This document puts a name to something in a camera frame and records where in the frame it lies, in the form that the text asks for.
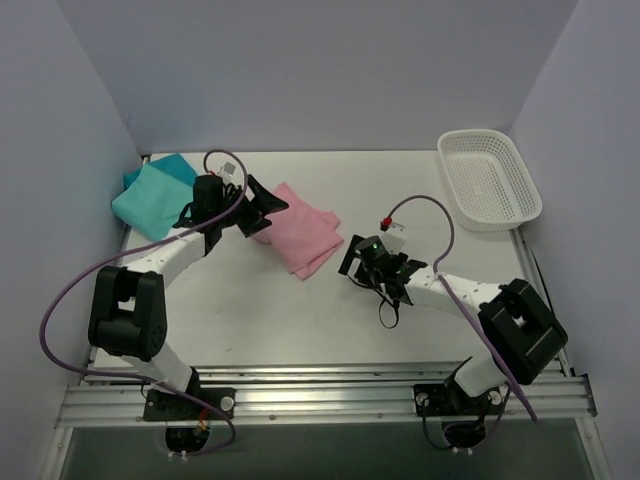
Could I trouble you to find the aluminium rail frame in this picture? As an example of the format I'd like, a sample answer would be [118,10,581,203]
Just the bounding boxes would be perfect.
[41,229,599,480]

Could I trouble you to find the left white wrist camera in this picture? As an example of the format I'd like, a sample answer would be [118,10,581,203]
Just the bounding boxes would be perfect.
[216,162,241,185]

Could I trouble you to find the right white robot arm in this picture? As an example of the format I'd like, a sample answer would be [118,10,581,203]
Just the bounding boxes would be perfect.
[339,235,568,413]

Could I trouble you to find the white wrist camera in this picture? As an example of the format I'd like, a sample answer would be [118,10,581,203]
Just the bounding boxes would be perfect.
[380,217,407,254]
[216,162,241,185]

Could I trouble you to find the white plastic basket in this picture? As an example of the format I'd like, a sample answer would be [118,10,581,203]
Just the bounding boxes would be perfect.
[437,129,543,233]

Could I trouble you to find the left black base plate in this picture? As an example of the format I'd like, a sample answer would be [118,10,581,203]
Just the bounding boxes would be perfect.
[143,388,236,422]

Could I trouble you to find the teal folded t shirt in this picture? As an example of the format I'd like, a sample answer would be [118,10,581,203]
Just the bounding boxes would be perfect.
[111,154,197,242]

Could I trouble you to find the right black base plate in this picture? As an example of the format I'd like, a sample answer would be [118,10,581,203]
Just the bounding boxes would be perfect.
[412,383,503,417]

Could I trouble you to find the pink t shirt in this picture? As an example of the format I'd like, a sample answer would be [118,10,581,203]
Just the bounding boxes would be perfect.
[253,182,344,281]

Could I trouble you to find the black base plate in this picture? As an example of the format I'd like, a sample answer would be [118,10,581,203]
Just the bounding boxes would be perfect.
[143,388,236,422]
[412,383,503,417]

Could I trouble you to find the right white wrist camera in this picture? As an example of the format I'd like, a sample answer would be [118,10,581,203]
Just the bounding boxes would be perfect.
[380,217,407,254]

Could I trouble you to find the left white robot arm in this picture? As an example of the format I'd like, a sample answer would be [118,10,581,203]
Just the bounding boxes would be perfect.
[88,175,289,419]

